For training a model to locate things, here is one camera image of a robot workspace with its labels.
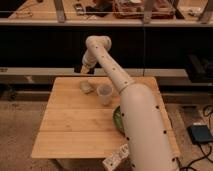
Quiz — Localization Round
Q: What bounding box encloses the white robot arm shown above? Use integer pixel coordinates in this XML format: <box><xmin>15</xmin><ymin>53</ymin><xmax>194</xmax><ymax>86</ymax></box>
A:
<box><xmin>81</xmin><ymin>36</ymin><xmax>178</xmax><ymax>171</ymax></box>

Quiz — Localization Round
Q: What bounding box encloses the clear plastic cup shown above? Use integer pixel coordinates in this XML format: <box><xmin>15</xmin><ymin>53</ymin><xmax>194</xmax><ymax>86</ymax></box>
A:
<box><xmin>96</xmin><ymin>84</ymin><xmax>113</xmax><ymax>106</ymax></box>

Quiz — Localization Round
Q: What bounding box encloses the black cable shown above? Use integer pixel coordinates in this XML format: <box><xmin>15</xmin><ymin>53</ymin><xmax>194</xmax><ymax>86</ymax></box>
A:
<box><xmin>176</xmin><ymin>104</ymin><xmax>213</xmax><ymax>171</ymax></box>

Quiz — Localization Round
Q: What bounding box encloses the white sponge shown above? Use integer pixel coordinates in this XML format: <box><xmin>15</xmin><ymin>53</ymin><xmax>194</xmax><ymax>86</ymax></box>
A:
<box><xmin>80</xmin><ymin>80</ymin><xmax>94</xmax><ymax>94</ymax></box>

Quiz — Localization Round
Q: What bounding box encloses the clear container with food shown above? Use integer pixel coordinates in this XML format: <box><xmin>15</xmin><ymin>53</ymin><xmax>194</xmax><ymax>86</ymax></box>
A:
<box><xmin>113</xmin><ymin>0</ymin><xmax>175</xmax><ymax>19</ymax></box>

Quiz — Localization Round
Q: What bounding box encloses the black remote on shelf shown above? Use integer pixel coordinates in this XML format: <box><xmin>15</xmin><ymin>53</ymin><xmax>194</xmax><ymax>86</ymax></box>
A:
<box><xmin>73</xmin><ymin>3</ymin><xmax>85</xmax><ymax>15</ymax></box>

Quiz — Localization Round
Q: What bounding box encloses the white tube bottle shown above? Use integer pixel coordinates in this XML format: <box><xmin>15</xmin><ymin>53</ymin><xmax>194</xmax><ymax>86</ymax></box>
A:
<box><xmin>102</xmin><ymin>144</ymin><xmax>129</xmax><ymax>171</ymax></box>

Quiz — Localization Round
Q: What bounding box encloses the wooden table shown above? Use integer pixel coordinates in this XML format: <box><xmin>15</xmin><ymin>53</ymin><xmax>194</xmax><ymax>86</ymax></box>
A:
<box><xmin>30</xmin><ymin>76</ymin><xmax>181</xmax><ymax>160</ymax></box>

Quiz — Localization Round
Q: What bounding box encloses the green bowl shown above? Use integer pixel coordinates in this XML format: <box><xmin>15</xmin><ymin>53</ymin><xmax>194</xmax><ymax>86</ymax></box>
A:
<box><xmin>113</xmin><ymin>107</ymin><xmax>124</xmax><ymax>134</ymax></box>

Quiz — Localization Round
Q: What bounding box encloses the black power adapter box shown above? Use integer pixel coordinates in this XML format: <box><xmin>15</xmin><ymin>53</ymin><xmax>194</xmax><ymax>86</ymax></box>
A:
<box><xmin>187</xmin><ymin>125</ymin><xmax>213</xmax><ymax>144</ymax></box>

